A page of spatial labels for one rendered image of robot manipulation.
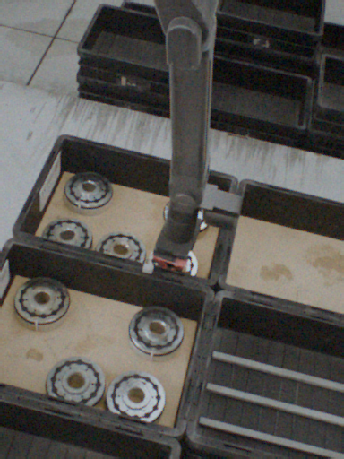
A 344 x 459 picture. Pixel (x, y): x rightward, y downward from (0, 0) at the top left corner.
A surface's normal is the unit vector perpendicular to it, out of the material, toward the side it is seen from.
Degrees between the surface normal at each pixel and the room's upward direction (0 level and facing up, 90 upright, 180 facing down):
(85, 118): 0
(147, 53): 0
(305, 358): 0
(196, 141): 102
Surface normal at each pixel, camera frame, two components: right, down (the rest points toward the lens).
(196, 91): -0.17, 0.86
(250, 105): 0.13, -0.64
